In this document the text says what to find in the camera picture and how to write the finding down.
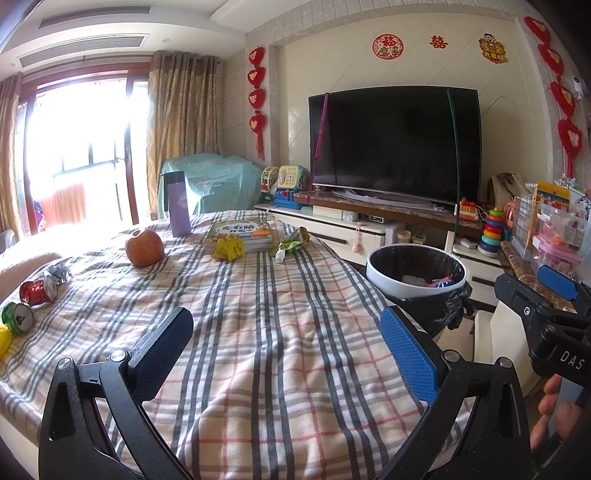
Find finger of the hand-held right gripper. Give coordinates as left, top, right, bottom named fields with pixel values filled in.
left=537, top=264, right=591, bottom=317
left=494, top=273, right=578, bottom=337

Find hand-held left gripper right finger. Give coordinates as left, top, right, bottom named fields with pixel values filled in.
left=379, top=305, right=534, bottom=480

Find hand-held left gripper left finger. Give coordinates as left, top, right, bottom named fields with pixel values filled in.
left=38, top=305, right=195, bottom=480

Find white trash bin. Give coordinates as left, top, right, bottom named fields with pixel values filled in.
left=366, top=244, right=469, bottom=301

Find person's right hand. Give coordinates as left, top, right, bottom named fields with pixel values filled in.
left=530, top=374, right=579, bottom=452

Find brown marble side counter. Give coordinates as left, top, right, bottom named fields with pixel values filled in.
left=499, top=240, right=578, bottom=315

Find clear storage box pink contents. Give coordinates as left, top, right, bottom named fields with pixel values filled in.
left=531, top=203, right=585, bottom=278

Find clear plastic drawer organiser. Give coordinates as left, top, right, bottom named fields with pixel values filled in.
left=510, top=194, right=539, bottom=259

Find pink plastic toy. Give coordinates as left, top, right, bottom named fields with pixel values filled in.
left=501, top=198, right=518, bottom=232

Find yellow printed box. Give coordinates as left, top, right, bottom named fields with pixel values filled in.
left=533, top=181, right=573, bottom=208

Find red toy telephone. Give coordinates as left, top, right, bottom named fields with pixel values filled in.
left=458, top=198, right=481, bottom=227

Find red apple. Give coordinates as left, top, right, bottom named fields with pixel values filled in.
left=124, top=228, right=164, bottom=267

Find beige bag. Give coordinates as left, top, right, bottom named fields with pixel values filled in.
left=489, top=173, right=532, bottom=204

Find yellow crumpled wrapper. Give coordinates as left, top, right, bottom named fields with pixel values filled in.
left=213, top=234, right=245, bottom=261

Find crushed silver can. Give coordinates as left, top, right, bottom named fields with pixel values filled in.
left=46, top=263, right=74, bottom=287

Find red drink can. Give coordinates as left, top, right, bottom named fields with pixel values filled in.
left=19, top=277, right=58, bottom=306

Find white television cabinet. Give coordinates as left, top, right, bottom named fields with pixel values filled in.
left=254, top=191, right=502, bottom=310

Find children's picture book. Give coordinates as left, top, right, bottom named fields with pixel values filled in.
left=205, top=220, right=274, bottom=254

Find green drink can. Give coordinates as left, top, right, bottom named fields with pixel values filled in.
left=1, top=302, right=35, bottom=334

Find purple tumbler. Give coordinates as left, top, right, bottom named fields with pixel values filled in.
left=167, top=171, right=192, bottom=238

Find green crumpled wrapper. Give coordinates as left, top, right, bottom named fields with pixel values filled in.
left=270, top=227, right=311, bottom=264

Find cream sofa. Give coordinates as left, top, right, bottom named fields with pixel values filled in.
left=0, top=226, right=63, bottom=301

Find green thin rod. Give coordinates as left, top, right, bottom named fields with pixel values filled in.
left=445, top=90, right=464, bottom=236

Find orange hanging cloth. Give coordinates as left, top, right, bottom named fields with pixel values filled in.
left=51, top=182, right=88, bottom=224

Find teal covered furniture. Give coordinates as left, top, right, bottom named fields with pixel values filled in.
left=159, top=154, right=264, bottom=215

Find red heart hanging ornament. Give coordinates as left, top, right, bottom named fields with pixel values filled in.
left=247, top=45, right=269, bottom=162
left=524, top=16, right=587, bottom=178

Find black flat television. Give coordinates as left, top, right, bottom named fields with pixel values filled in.
left=308, top=85, right=482, bottom=205

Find toy cash register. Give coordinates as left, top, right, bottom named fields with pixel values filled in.
left=274, top=165, right=311, bottom=208

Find brown framed balcony door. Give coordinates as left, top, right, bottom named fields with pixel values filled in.
left=18, top=69, right=153, bottom=232

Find pink thin rod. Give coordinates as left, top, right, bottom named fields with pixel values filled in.
left=311, top=92, right=329, bottom=183

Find beige curtain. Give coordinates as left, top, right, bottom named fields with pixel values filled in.
left=0, top=73, right=24, bottom=236
left=147, top=50, right=220, bottom=162

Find ceiling air vent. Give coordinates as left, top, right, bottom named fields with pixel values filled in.
left=18, top=34, right=144, bottom=68

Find rainbow stacking ring toy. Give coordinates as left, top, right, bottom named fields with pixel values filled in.
left=477, top=208, right=507, bottom=257

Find cartoon figure wall sticker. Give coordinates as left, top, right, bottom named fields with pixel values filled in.
left=479, top=32, right=509, bottom=64

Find round red wall sticker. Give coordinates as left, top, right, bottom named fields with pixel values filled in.
left=372, top=32, right=404, bottom=61

